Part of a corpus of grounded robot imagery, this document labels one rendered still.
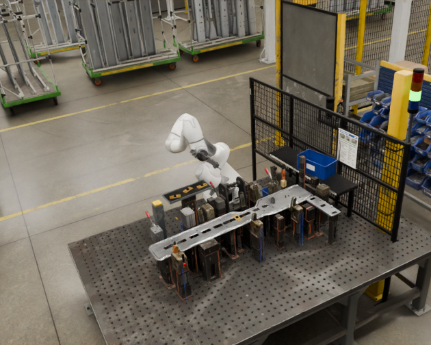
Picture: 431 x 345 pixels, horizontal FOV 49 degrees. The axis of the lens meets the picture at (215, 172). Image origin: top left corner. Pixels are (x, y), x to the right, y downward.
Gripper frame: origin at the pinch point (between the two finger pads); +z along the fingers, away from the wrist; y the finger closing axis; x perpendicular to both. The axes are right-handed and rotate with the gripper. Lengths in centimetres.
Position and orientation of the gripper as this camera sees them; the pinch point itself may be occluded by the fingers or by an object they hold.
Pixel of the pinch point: (206, 161)
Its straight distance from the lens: 285.7
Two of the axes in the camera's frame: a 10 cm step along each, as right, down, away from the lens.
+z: 1.5, 2.2, -9.6
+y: -8.5, -4.8, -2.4
